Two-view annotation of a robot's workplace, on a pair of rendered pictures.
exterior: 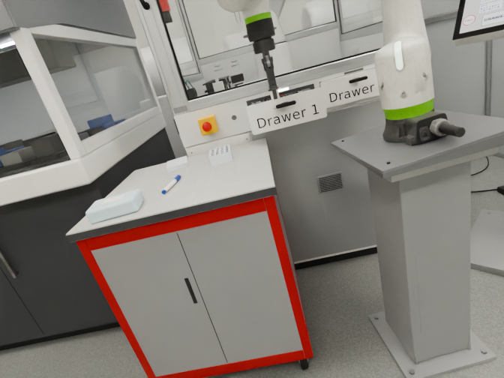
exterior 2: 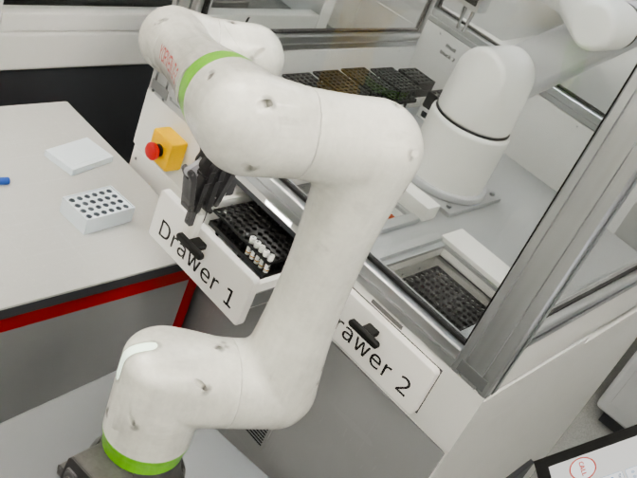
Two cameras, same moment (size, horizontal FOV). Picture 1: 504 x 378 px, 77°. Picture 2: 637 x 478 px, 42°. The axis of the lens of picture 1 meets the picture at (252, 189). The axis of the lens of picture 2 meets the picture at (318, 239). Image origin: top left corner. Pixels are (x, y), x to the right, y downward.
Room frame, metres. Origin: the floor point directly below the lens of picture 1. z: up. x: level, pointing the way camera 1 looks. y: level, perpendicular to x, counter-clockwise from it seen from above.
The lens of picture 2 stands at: (0.14, -0.95, 1.81)
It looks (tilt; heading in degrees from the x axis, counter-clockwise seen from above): 32 degrees down; 27
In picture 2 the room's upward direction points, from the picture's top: 24 degrees clockwise
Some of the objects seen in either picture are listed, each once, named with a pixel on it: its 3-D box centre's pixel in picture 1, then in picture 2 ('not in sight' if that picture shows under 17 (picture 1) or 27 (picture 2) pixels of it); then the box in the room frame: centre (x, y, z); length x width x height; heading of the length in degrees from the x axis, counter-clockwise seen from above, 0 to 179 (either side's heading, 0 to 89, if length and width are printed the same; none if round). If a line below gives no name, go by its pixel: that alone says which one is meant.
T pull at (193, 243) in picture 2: (285, 103); (194, 245); (1.18, -0.20, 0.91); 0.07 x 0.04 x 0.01; 84
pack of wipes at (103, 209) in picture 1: (115, 205); not in sight; (0.92, 0.41, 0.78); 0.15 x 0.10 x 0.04; 91
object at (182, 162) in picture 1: (177, 163); (79, 156); (1.30, 0.27, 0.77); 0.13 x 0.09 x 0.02; 7
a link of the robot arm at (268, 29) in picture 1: (259, 31); not in sight; (1.20, -0.17, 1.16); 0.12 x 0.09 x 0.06; 84
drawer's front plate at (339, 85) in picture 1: (356, 86); (370, 340); (1.34, -0.53, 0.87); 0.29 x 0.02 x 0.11; 84
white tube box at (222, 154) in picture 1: (220, 154); (98, 209); (1.21, 0.08, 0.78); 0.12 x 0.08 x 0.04; 0
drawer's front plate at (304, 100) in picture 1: (286, 111); (201, 255); (1.21, -0.20, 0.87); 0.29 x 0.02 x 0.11; 84
